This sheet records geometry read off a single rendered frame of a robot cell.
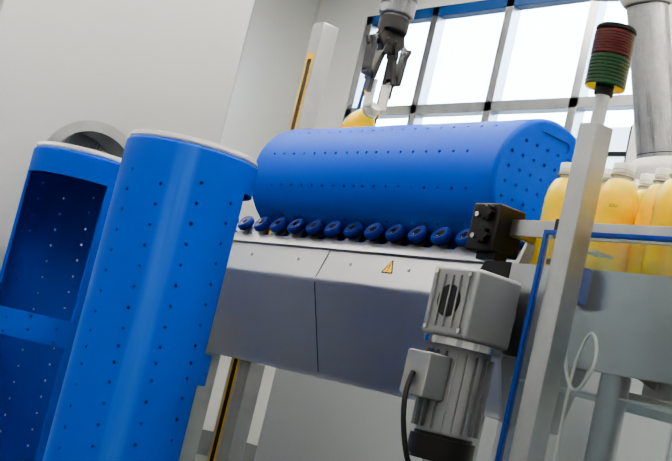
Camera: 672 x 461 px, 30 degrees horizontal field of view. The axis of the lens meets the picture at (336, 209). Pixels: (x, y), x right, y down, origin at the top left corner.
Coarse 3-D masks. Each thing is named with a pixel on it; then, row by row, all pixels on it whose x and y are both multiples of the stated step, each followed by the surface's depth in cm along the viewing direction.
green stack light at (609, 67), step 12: (600, 60) 193; (612, 60) 193; (624, 60) 193; (588, 72) 195; (600, 72) 193; (612, 72) 192; (624, 72) 193; (588, 84) 195; (600, 84) 194; (612, 84) 192; (624, 84) 193
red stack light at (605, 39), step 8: (600, 32) 195; (608, 32) 194; (616, 32) 193; (624, 32) 193; (600, 40) 194; (608, 40) 193; (616, 40) 193; (624, 40) 193; (632, 40) 194; (592, 48) 196; (600, 48) 194; (608, 48) 193; (616, 48) 193; (624, 48) 193; (632, 48) 194; (632, 56) 195
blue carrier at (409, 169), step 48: (288, 144) 307; (336, 144) 290; (384, 144) 275; (432, 144) 262; (480, 144) 250; (528, 144) 248; (288, 192) 300; (336, 192) 284; (384, 192) 270; (432, 192) 257; (480, 192) 245; (528, 192) 248; (384, 240) 280
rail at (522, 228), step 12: (516, 228) 224; (528, 228) 222; (540, 228) 219; (552, 228) 217; (600, 228) 208; (612, 228) 206; (624, 228) 204; (636, 228) 202; (648, 228) 200; (660, 228) 199
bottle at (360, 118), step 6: (354, 114) 305; (360, 114) 305; (366, 114) 304; (348, 120) 306; (354, 120) 305; (360, 120) 304; (366, 120) 304; (372, 120) 305; (342, 126) 307; (348, 126) 305; (354, 126) 305; (360, 126) 304; (366, 126) 305
